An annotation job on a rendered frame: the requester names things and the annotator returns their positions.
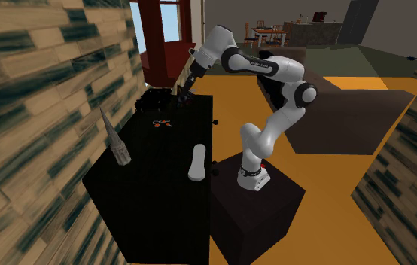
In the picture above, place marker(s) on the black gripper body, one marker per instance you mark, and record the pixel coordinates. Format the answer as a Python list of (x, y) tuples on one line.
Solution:
[(188, 83)]

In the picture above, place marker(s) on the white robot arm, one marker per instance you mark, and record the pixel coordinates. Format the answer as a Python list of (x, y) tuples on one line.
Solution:
[(267, 135)]

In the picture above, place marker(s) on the black shaggy plant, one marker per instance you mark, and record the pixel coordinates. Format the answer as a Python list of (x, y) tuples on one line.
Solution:
[(153, 99)]

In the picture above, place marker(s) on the red framed window with bench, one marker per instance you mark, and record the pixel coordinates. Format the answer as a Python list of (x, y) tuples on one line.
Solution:
[(161, 55)]

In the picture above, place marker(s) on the orange scissors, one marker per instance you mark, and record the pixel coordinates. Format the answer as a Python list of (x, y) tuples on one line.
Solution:
[(162, 123)]

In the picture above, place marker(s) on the wooden dining table with chairs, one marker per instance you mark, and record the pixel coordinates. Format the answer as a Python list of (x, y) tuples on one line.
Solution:
[(269, 32)]

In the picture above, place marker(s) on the grey spire figure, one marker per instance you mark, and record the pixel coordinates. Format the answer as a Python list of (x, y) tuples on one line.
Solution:
[(119, 149)]

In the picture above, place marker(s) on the black chest of drawers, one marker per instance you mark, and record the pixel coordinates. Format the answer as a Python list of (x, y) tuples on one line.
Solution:
[(157, 198)]

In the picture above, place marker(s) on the dark kitchen counter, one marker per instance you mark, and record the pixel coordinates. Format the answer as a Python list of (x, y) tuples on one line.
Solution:
[(313, 33)]

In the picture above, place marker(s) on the dark robot stand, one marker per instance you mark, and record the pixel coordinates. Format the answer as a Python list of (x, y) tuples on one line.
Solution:
[(252, 209)]

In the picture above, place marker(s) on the dark brown sofa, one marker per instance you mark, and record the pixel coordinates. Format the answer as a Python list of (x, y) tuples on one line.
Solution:
[(340, 121)]

